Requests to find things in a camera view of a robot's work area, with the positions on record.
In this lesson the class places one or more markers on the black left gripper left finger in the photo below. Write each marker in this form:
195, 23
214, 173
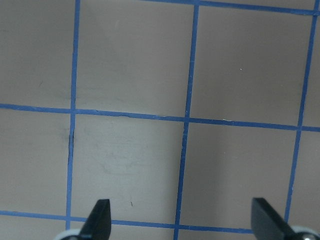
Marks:
98, 224

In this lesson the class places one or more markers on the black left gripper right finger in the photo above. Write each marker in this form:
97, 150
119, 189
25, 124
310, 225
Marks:
267, 224

